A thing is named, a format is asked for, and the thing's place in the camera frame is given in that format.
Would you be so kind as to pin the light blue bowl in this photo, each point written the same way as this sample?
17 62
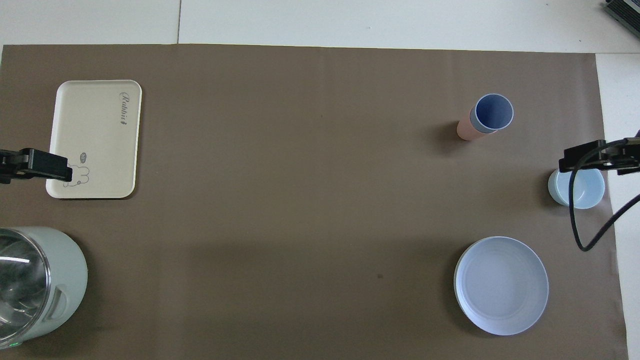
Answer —
590 192

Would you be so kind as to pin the blue plastic cup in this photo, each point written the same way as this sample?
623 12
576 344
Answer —
493 112

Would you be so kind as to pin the glass pot lid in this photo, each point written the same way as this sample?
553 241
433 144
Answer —
22 280

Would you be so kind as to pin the pale green electric pot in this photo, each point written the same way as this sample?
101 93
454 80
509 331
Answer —
70 270

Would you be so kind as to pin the pink plastic cup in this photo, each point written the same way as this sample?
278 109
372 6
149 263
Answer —
465 131

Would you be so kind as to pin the cream rabbit print tray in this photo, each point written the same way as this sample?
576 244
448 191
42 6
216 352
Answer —
100 135

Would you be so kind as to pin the pale blue round plate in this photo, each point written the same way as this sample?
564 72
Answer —
500 285

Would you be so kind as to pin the brown paper table mat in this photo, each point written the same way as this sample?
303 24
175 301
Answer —
310 200

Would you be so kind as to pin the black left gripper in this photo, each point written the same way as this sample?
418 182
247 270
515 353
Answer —
11 172

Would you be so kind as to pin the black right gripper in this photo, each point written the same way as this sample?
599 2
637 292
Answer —
625 157

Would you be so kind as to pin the grey ribbed device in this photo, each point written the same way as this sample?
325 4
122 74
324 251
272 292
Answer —
625 12

